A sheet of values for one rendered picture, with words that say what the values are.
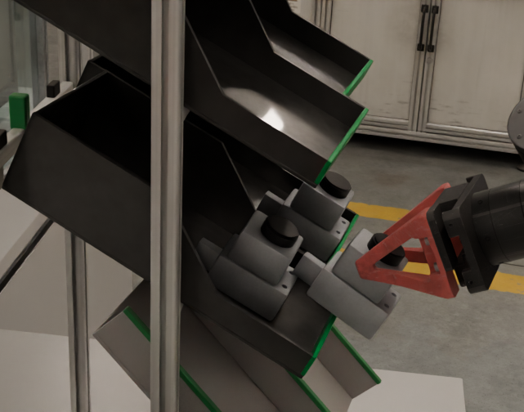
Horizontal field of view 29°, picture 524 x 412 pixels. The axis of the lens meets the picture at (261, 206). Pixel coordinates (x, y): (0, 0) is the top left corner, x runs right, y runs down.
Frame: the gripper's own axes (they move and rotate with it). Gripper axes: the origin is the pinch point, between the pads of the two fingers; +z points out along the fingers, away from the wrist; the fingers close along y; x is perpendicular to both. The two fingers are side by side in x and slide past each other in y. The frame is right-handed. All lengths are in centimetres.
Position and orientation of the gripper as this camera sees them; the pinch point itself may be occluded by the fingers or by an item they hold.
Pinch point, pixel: (375, 257)
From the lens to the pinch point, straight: 82.3
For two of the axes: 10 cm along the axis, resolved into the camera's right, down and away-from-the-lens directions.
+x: 3.6, 9.2, 1.6
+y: -3.6, 2.9, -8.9
